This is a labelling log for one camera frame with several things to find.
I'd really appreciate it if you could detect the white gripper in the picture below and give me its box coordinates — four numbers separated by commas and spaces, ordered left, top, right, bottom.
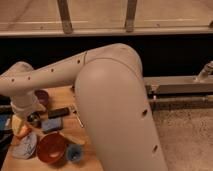
11, 92, 39, 136

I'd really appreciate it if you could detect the grey blue towel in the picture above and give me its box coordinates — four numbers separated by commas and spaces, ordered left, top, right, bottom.
12, 132, 37, 159

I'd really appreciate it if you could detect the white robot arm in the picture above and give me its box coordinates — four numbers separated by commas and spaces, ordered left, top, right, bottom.
0, 43, 168, 171

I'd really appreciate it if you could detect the purple bowl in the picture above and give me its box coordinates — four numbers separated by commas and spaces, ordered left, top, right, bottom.
35, 90, 49, 106

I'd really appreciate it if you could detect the red bowl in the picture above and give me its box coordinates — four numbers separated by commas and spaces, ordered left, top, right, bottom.
37, 133, 67, 164

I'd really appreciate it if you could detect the small blue bowl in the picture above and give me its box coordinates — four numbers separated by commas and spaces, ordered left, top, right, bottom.
66, 144, 83, 162

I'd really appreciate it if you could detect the small dark metal cup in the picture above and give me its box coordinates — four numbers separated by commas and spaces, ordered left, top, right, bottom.
27, 112, 41, 128

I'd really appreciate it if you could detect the blue sponge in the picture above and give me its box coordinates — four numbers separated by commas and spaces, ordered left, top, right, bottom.
41, 118, 63, 133

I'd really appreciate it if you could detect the black rectangular block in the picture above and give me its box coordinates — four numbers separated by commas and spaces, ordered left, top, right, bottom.
48, 107, 70, 119

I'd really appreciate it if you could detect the metal spoon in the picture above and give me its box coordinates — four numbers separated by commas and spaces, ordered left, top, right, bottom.
70, 106, 84, 128

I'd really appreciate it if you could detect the wooden spatula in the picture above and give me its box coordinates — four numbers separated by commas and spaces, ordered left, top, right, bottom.
60, 132, 85, 146

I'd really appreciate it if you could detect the metal rail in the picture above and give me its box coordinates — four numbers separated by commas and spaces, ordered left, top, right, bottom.
144, 75, 213, 95

